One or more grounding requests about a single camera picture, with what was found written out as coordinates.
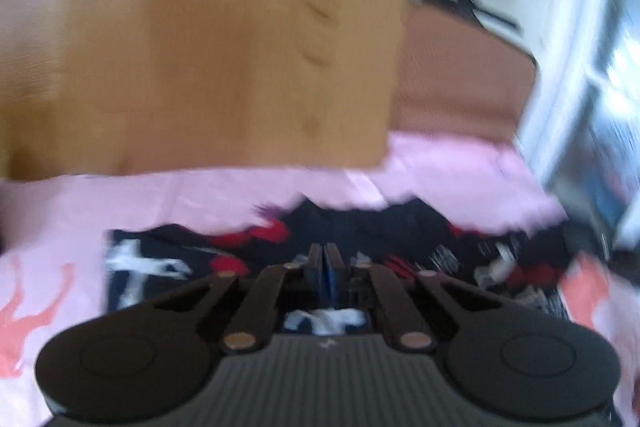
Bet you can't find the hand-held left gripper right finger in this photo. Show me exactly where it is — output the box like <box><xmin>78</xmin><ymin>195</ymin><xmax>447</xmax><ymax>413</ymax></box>
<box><xmin>324</xmin><ymin>243</ymin><xmax>503</xmax><ymax>354</ymax></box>

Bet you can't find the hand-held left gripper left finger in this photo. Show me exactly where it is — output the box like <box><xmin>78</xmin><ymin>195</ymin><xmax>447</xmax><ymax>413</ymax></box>
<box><xmin>150</xmin><ymin>243</ymin><xmax>324</xmax><ymax>354</ymax></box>

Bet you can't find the black printed garment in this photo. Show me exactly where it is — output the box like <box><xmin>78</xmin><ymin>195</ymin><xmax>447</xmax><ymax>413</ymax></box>
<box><xmin>102</xmin><ymin>196</ymin><xmax>618</xmax><ymax>339</ymax></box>

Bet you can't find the pink deer print bedsheet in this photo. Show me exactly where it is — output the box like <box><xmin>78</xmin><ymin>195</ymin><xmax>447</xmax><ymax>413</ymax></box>
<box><xmin>0</xmin><ymin>131</ymin><xmax>640</xmax><ymax>427</ymax></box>

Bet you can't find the brown cushion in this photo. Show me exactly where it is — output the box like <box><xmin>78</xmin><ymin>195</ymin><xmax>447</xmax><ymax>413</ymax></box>
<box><xmin>389</xmin><ymin>0</ymin><xmax>540</xmax><ymax>148</ymax></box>

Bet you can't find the wooden panel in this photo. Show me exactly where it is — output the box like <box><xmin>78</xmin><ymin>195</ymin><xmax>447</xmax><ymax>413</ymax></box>
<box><xmin>0</xmin><ymin>0</ymin><xmax>422</xmax><ymax>182</ymax></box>

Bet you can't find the white framed frosted glass door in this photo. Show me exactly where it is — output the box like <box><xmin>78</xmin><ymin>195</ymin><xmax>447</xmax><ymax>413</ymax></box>
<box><xmin>515</xmin><ymin>0</ymin><xmax>640</xmax><ymax>254</ymax></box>

